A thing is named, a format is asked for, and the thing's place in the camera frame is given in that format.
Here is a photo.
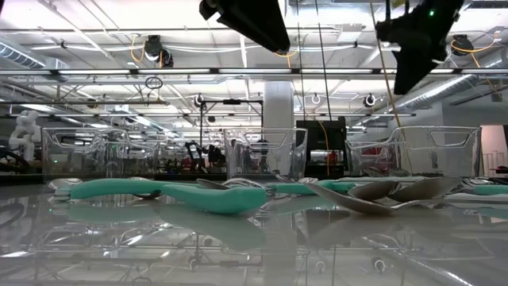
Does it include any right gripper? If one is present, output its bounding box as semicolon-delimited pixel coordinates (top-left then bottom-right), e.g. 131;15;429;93
375;0;466;97

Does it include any green white patterned handle spoon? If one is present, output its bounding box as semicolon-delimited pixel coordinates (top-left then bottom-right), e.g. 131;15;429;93
387;176;464;203
348;180;401;201

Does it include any pile of teal-handled cutlery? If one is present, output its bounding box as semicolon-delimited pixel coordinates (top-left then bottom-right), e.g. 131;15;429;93
304;181;508;218

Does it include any white building column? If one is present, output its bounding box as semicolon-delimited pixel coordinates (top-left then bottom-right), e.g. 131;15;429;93
264;81;295;130

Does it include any clear plastic bin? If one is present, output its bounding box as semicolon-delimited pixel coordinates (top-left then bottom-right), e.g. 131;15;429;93
345;125;484;180
41;126;160;180
223;127;309;182

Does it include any black equipment rack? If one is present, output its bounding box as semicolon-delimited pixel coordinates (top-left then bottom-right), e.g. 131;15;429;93
295;118;350;182

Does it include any long ceiling light strip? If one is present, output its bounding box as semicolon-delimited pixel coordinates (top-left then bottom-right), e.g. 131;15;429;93
0;68;508;77

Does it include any white humanoid robot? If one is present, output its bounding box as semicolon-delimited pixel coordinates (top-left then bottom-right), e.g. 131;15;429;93
7;110;43;162

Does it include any yellow hanging cable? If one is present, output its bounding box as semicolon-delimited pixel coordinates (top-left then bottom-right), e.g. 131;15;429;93
368;0;416;178

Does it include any silver ventilation duct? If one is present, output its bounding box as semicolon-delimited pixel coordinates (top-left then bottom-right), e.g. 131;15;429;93
0;41;68;72
391;49;508;116

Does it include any black ceiling cable reel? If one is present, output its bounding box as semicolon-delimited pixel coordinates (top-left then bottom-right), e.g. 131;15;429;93
451;33;471;56
142;34;175;68

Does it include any black metal camera rig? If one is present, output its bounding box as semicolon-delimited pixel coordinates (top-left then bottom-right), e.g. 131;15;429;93
198;99;265;172

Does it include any orange cable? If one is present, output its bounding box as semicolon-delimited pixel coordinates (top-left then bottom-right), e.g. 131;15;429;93
316;118;331;176

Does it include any black hanging cable loop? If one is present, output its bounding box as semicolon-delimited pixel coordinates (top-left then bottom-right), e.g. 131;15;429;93
144;75;164;91

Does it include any black table frame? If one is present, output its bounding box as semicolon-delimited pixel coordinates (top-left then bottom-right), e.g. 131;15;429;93
0;170;508;187

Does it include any black curved hose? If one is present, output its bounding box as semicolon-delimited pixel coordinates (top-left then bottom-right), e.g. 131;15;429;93
0;147;31;175

